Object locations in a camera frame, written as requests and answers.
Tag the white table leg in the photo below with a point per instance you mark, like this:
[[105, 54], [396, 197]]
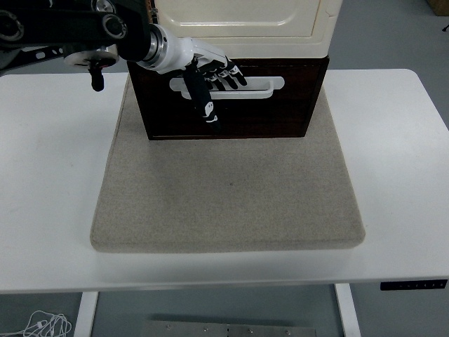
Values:
[[348, 312], [85, 314]]

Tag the dark wood drawer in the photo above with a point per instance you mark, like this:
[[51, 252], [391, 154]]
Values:
[[280, 117]]

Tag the beige felt mat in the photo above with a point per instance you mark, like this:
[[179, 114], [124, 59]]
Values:
[[228, 196]]

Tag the dark wood drawer case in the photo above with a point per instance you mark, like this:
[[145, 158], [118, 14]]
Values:
[[324, 70]]

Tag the cream plastic cabinet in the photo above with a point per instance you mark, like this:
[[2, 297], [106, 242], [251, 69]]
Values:
[[263, 45]]

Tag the cardboard box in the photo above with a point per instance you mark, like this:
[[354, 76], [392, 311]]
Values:
[[440, 6]]

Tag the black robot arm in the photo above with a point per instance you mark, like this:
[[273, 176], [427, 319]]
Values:
[[87, 24]]

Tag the black table control panel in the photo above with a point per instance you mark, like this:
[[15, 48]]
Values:
[[414, 284]]

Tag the cream cabinet door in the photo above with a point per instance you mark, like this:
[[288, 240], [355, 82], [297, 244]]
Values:
[[245, 14]]

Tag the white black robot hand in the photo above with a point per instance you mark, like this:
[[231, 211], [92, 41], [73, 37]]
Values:
[[179, 52]]

